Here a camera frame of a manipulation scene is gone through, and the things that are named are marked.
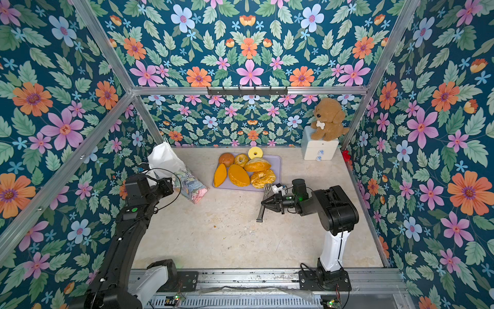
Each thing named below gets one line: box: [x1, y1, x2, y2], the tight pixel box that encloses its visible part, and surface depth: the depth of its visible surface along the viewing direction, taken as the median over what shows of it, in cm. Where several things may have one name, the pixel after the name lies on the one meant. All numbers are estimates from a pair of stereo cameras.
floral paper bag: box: [147, 140, 210, 205], surface depth 88 cm
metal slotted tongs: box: [256, 183, 273, 223], surface depth 88 cm
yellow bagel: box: [234, 153, 249, 168], surface depth 113 cm
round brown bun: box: [218, 152, 235, 168], surface depth 110 cm
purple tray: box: [212, 154, 283, 192], surface depth 106 cm
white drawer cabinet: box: [301, 125, 339, 161], surface depth 110 cm
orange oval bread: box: [228, 164, 251, 187], surface depth 103 cm
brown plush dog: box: [310, 97, 350, 142], surface depth 96 cm
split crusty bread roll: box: [243, 157, 272, 173], surface depth 104 cm
